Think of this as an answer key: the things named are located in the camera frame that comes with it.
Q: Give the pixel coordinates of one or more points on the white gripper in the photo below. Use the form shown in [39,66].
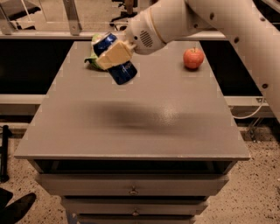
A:
[142,34]

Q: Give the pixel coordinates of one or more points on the blue pepsi can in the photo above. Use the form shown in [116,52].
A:
[122,73]

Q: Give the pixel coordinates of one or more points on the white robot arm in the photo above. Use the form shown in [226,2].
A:
[255,39]

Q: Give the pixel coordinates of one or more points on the green chip bag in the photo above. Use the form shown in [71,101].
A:
[93,57]

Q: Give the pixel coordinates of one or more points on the black office chair base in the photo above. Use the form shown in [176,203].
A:
[128,11]

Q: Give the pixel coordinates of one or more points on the red apple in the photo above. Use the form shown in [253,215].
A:
[193,58]

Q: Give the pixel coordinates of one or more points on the black bench seat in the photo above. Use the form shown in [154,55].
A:
[16,9]

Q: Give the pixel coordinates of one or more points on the grey drawer cabinet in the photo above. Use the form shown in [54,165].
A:
[169,133]

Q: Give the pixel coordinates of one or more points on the top drawer knob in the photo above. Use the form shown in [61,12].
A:
[133,191]

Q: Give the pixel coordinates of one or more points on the drawer knob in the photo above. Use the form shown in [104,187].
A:
[133,191]
[135,213]

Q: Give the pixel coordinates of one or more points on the black pole stand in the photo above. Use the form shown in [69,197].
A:
[6,134]

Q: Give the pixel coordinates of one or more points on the metal railing frame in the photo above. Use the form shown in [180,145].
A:
[64,19]

